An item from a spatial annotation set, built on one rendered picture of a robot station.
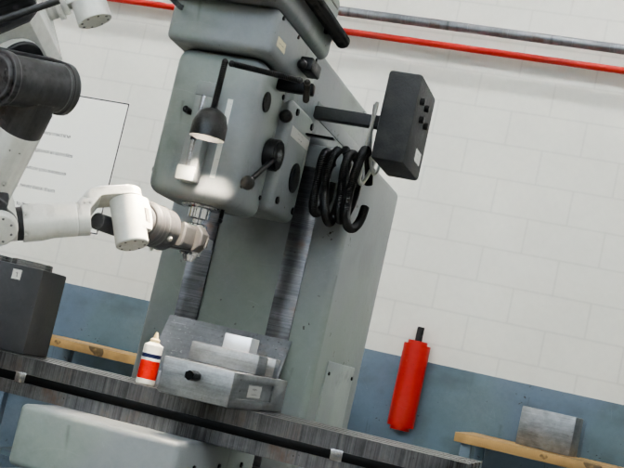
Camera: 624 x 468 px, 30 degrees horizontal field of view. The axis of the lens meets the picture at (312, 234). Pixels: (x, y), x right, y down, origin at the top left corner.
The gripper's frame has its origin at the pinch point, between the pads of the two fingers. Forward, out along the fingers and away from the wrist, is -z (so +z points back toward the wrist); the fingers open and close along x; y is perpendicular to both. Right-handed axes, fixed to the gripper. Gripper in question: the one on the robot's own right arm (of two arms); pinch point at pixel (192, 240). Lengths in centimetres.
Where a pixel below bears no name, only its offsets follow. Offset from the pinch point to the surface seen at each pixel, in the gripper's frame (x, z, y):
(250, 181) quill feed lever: -15.6, 7.2, -13.2
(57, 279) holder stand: 30.0, 4.9, 14.2
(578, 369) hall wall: 36, -424, -15
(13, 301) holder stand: 32.9, 13.2, 21.2
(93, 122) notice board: 346, -345, -102
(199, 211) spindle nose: -1.2, 2.1, -6.2
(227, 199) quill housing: -10.2, 6.0, -9.1
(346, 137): 4, -62, -41
